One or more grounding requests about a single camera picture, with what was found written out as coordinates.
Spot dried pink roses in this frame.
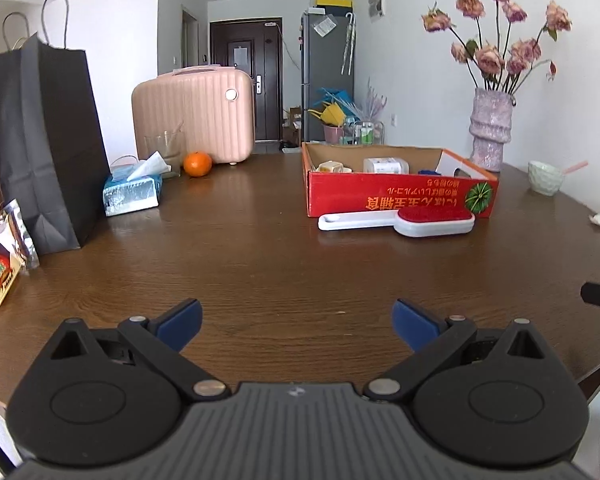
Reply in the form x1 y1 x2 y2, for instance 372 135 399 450
421 0 573 96

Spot white red lint brush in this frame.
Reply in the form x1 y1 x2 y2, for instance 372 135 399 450
317 207 476 237

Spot red cardboard box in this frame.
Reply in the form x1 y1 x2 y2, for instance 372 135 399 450
301 141 501 219

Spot clear drinking glass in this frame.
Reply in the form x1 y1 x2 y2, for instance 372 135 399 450
144 130 185 179

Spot dark brown door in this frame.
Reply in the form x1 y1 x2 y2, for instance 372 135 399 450
210 17 283 142

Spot orange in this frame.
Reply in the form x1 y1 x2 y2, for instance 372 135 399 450
183 151 213 178

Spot grey refrigerator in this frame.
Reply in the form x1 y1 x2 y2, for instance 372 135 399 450
300 9 356 143

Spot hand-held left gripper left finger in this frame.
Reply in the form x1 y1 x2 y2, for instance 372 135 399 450
50 298 231 402

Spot wire storage rack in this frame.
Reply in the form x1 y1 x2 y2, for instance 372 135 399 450
347 119 385 146

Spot yellow plastic item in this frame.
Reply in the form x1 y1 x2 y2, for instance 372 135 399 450
310 101 346 127

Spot pink textured vase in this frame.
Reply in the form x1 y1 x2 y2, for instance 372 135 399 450
469 88 513 173

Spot blue plastic item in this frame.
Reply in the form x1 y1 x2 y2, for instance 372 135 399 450
317 87 353 106

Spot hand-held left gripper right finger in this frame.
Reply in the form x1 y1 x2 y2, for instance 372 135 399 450
364 298 548 402

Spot pink ribbed suitcase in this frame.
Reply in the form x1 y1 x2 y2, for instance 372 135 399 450
131 66 257 165

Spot purple dried grass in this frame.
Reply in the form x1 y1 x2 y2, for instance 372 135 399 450
355 77 388 121

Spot pale green bowl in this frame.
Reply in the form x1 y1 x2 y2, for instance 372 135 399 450
527 160 566 195

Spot silver snack packet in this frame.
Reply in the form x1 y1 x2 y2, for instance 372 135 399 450
2 199 40 271

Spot white labelled medicine bottle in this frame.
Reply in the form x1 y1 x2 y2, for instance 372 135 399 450
363 157 411 175

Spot black paper bag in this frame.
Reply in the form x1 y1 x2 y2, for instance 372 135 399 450
0 0 112 256

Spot blue tissue box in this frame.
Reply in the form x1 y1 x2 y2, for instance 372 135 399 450
102 151 171 217

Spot white folded umbrella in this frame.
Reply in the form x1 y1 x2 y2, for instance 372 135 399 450
341 12 356 76

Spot brown cardboard carton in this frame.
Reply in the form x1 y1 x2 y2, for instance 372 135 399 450
282 106 303 146

